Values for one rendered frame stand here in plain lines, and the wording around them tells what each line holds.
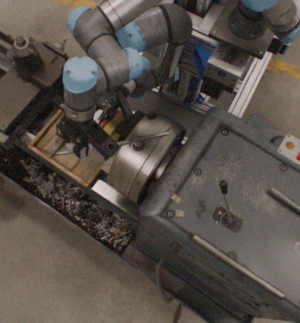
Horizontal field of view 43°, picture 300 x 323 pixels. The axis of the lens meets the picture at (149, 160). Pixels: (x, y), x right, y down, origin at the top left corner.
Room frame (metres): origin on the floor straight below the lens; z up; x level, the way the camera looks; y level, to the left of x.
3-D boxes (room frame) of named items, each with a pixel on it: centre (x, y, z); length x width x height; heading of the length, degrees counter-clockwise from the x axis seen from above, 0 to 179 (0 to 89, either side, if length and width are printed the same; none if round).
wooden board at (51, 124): (0.62, 0.28, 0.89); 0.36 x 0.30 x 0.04; 153
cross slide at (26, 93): (0.78, 0.55, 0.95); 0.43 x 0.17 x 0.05; 153
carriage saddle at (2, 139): (0.79, 0.60, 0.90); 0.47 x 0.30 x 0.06; 153
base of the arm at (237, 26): (1.04, -0.30, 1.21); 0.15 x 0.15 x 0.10
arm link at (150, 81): (0.83, 0.08, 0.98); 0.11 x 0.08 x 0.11; 119
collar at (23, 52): (0.83, 0.52, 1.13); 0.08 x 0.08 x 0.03
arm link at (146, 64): (0.82, 0.09, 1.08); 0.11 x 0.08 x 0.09; 153
